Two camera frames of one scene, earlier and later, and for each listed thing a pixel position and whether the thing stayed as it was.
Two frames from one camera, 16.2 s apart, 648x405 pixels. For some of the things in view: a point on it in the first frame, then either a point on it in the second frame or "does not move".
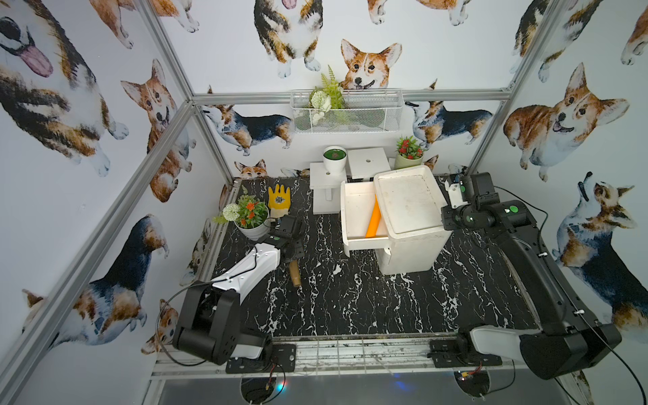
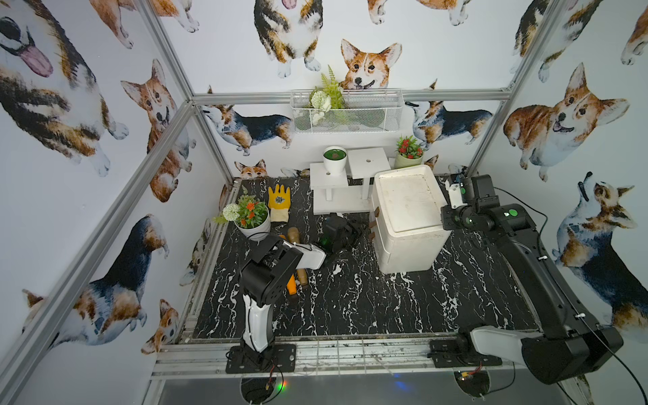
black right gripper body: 456,218 does not move
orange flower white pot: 251,218 does not move
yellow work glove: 278,201 does not move
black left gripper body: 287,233 -> 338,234
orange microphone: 375,219 -> 291,285
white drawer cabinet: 410,206 does not move
